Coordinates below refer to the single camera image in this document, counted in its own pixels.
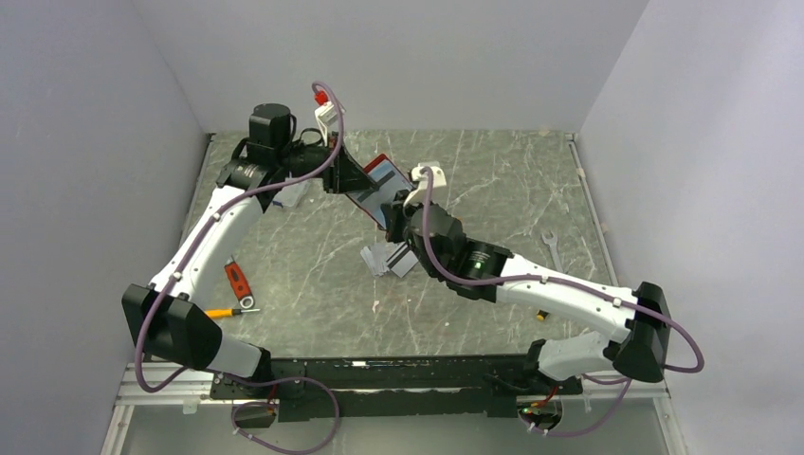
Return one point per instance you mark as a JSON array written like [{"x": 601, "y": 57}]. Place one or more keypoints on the clear plastic organizer box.
[{"x": 290, "y": 196}]

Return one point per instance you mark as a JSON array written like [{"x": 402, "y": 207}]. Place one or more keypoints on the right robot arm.
[{"x": 629, "y": 328}]

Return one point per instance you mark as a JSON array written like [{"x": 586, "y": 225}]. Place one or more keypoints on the aluminium frame rail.
[{"x": 160, "y": 409}]

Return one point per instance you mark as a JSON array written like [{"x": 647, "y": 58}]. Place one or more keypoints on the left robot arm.
[{"x": 166, "y": 316}]

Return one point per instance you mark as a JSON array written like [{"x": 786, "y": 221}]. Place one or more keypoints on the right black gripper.
[{"x": 394, "y": 213}]

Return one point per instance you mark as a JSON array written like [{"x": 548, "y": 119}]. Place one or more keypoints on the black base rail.
[{"x": 492, "y": 385}]

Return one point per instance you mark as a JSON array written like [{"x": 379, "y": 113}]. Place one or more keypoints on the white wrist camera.
[
  {"x": 326, "y": 114},
  {"x": 420, "y": 175}
]

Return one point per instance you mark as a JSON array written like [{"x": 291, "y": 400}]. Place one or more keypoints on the red leather wallet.
[{"x": 389, "y": 179}]

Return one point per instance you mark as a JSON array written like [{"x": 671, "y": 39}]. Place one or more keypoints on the red utility knife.
[{"x": 239, "y": 285}]

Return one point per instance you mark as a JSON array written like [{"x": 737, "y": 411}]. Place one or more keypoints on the white magnetic stripe card stack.
[{"x": 384, "y": 258}]

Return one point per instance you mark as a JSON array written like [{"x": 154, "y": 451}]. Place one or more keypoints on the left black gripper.
[{"x": 344, "y": 175}]

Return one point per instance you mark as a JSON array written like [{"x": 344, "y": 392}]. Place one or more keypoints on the single white stripe card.
[{"x": 385, "y": 194}]

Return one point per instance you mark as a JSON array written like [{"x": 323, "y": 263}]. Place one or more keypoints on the silver wrench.
[{"x": 551, "y": 240}]

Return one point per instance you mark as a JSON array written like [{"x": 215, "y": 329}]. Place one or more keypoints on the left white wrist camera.
[{"x": 326, "y": 114}]

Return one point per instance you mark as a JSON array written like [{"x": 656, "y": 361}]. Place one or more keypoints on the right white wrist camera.
[{"x": 420, "y": 175}]

